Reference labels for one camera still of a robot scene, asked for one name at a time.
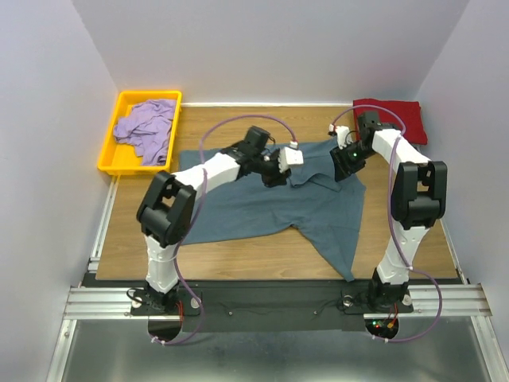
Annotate blue-grey t-shirt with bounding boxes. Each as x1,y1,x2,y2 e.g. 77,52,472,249
184,139,365,282

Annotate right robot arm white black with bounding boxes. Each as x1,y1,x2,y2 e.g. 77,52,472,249
328,107,448,314

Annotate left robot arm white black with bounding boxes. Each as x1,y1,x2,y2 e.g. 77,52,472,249
126,127,303,315

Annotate folded red t-shirt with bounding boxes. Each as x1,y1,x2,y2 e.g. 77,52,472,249
352,98,428,146

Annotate lilac t-shirt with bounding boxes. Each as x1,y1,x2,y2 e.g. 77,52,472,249
113,99,177,166

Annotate yellow plastic tray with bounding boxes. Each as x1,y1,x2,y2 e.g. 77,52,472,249
97,90,182,176

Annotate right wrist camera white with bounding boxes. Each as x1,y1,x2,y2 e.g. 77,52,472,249
328,124,352,149

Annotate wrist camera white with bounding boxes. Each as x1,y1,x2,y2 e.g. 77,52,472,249
328,124,352,149
278,146,304,173

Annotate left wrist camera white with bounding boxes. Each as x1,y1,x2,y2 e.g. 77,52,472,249
278,146,304,173

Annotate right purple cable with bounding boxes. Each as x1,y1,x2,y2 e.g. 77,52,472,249
328,103,443,345

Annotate purple cable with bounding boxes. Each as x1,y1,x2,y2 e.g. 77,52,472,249
328,103,443,345
149,114,300,346

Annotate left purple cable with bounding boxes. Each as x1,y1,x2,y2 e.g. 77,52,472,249
149,114,300,346

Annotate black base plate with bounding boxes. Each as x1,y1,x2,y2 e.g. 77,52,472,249
126,280,414,333

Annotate aluminium frame rail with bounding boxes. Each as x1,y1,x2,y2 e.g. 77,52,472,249
64,177,492,320

